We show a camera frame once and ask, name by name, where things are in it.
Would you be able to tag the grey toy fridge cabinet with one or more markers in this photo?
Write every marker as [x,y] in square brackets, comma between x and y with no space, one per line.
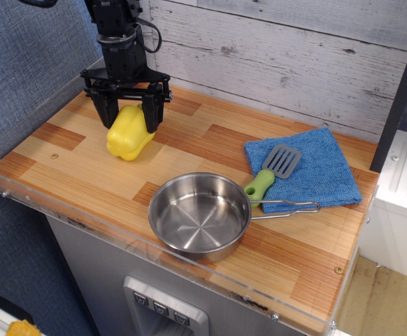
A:
[99,265]

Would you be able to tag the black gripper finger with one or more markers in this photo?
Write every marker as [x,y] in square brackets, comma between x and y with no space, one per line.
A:
[106,106]
[153,109]

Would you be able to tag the grey spatula with green handle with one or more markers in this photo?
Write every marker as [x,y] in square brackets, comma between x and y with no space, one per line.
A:
[280,163]

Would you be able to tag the yellow toy capsicum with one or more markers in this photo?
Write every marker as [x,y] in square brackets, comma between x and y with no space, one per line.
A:
[128,135]

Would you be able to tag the dark grey right post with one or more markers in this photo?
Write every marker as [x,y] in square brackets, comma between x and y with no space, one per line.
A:
[391,126]

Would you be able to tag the white toy sink unit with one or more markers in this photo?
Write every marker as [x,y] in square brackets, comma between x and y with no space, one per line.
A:
[384,235]

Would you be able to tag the clear acrylic table guard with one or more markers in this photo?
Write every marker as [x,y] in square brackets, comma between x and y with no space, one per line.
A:
[53,157]

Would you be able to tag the silver steel pan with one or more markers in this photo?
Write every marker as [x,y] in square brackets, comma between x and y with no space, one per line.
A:
[201,216]

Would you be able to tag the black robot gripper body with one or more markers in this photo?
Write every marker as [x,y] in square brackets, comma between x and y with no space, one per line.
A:
[126,74]

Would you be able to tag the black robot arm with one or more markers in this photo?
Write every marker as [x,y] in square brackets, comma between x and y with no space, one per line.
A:
[116,14]

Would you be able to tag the blue folded cloth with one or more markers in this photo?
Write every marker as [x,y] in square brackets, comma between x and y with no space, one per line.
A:
[322,174]

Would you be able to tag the silver dispenser button panel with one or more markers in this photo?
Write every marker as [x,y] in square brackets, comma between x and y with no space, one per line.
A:
[155,312]

